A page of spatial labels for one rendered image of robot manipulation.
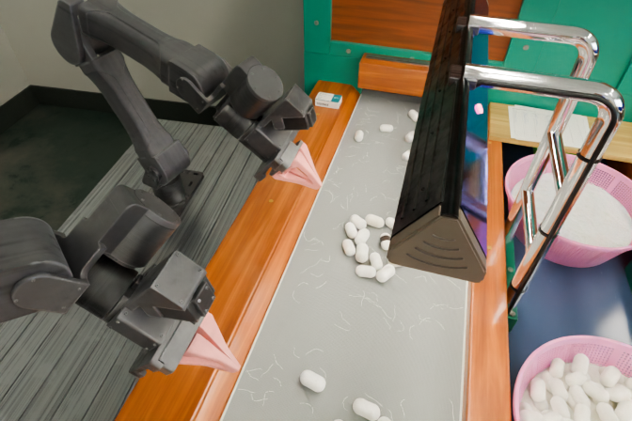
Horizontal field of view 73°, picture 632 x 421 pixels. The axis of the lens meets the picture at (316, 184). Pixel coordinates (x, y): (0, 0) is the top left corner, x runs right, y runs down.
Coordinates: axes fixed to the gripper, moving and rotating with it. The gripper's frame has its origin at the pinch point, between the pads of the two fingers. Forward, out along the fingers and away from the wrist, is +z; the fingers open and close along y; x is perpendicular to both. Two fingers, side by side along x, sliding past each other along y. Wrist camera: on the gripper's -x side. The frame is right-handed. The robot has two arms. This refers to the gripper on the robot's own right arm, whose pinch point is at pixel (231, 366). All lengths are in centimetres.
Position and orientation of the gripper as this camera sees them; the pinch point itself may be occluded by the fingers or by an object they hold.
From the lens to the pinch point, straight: 54.1
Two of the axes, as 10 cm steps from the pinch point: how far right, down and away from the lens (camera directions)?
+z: 7.4, 6.2, 2.7
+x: -6.2, 4.4, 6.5
